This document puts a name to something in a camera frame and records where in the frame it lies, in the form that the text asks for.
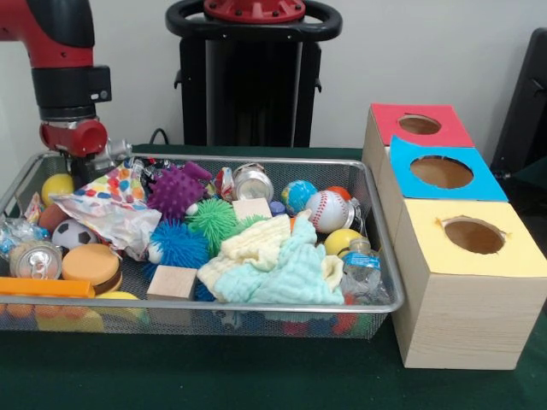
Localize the dark green table cloth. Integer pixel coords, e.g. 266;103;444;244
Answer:
0;143;547;410

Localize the wooden three-hole box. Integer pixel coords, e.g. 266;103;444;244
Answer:
361;103;547;371

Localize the plain yellow ball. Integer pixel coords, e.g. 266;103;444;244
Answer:
41;173;76;207

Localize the orange foam disc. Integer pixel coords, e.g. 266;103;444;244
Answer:
62;243;123;296

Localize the shallow mesh bin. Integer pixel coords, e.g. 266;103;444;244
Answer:
0;151;406;343

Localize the teal muslin cloth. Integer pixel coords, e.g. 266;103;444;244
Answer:
213;215;345;305

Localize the yellow ball with black band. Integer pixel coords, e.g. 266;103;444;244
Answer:
323;228;364;257

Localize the green spiky ball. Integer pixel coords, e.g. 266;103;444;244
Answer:
185;198;239;257
237;214;270;230

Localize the blue spiky ball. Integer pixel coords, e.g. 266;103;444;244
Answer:
143;220;210;278

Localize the white baseball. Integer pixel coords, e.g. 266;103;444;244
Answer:
305;190;350;235

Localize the polka dot paper napkin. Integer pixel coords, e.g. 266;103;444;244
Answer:
49;158;163;262

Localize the dark green side-table cloth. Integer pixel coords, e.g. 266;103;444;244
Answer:
508;160;547;206

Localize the purple knobbly toy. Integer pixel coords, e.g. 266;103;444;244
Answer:
147;161;214;223

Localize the brown toy football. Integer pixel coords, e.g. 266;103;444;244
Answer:
38;204;69;234

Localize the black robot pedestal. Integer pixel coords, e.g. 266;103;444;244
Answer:
165;0;343;149

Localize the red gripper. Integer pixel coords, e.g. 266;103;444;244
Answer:
39;119;109;189

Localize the orange toy brick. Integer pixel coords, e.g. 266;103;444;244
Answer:
0;276;96;299

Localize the pale yellow muslin cloth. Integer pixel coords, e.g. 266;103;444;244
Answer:
196;213;345;300

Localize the black upright panel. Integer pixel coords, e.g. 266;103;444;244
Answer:
490;27;547;180

